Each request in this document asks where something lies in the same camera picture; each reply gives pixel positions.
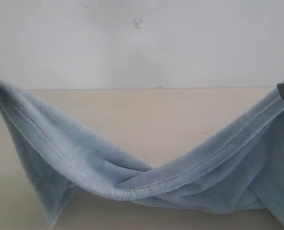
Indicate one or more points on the light blue fleece towel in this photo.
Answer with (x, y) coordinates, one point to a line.
(239, 168)

